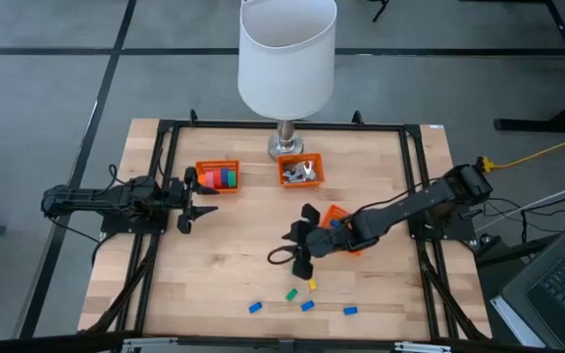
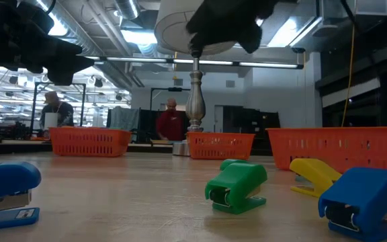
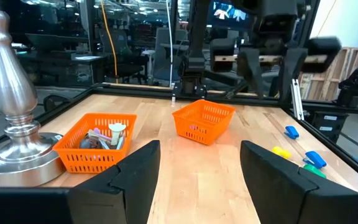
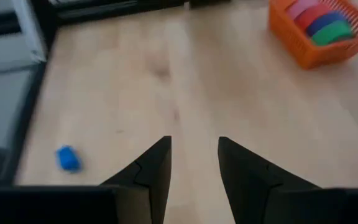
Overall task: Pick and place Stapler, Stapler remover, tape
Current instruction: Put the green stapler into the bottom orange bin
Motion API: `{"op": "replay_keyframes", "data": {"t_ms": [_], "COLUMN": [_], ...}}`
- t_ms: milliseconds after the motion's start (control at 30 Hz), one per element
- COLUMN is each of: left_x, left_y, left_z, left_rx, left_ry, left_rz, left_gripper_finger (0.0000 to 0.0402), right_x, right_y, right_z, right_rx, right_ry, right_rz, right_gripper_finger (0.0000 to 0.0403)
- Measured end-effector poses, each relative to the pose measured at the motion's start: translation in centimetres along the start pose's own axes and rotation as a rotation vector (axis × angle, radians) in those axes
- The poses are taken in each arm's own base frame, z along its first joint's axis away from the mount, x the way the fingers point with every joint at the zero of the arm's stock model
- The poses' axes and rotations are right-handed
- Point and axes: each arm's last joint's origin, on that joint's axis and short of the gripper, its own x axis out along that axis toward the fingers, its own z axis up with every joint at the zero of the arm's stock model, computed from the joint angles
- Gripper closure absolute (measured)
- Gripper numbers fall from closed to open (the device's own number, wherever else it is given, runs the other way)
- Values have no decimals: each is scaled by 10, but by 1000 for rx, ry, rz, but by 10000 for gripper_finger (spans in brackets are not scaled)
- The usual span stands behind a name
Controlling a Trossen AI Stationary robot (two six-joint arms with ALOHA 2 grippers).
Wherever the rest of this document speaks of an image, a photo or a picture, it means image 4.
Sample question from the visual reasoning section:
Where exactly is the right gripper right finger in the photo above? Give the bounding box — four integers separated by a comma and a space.
218, 136, 321, 224

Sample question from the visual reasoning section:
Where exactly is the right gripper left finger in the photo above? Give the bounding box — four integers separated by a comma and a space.
99, 136, 172, 224

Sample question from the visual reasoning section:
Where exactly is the blue stapler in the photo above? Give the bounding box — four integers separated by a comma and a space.
55, 144, 83, 173

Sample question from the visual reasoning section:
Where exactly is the orange plastic basket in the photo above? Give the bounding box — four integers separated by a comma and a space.
268, 0, 358, 70

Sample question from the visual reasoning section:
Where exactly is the green tape roll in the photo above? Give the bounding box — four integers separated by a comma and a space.
311, 20, 354, 47

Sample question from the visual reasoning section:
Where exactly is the red tape roll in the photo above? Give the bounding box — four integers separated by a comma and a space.
294, 2, 334, 30

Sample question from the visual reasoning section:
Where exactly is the blue tape roll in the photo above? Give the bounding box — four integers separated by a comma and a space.
306, 11, 347, 37

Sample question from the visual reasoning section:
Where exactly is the pink tape roll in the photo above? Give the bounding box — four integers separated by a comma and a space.
287, 0, 319, 19

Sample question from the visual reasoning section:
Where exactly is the silver metal bracket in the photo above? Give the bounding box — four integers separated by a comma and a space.
0, 0, 48, 75

